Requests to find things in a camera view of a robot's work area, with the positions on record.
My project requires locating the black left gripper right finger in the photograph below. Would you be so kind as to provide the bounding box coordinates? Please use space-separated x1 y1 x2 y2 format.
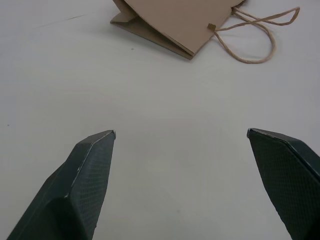
246 127 320 240

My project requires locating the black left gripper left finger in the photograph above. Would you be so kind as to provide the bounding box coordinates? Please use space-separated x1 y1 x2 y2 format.
5 129 117 240

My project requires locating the brown paper bag with handles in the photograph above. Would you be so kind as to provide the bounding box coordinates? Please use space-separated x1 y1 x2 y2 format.
109 0 301 64

